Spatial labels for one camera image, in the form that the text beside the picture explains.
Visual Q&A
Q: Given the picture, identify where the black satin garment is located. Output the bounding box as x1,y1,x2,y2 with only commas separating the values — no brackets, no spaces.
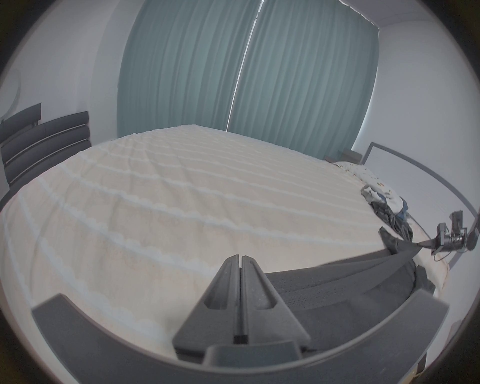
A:
369,200,413,241

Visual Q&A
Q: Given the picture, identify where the white printed pillow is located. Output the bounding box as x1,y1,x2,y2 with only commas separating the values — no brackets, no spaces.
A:
335,161,394,199

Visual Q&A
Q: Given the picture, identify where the bed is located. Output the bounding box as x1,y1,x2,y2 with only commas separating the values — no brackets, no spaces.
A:
0,124,480,368

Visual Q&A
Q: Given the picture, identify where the round white mirror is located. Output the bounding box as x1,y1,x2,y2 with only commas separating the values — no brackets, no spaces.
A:
0,71,21,117

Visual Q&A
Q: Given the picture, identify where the blue-green curtain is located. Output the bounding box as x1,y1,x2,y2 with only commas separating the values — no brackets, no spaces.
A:
117,0,261,137
227,0,379,160

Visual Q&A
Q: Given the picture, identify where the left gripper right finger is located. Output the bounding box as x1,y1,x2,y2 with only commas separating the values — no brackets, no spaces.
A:
242,255,311,352

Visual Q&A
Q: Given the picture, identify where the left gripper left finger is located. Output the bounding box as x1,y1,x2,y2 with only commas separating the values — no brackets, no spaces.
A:
172,254,241,356

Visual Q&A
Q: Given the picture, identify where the grey bedside table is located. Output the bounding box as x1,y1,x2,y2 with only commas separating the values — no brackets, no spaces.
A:
324,150,362,166

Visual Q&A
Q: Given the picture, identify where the black T-shirt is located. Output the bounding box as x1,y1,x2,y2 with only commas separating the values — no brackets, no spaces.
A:
262,226,437,355

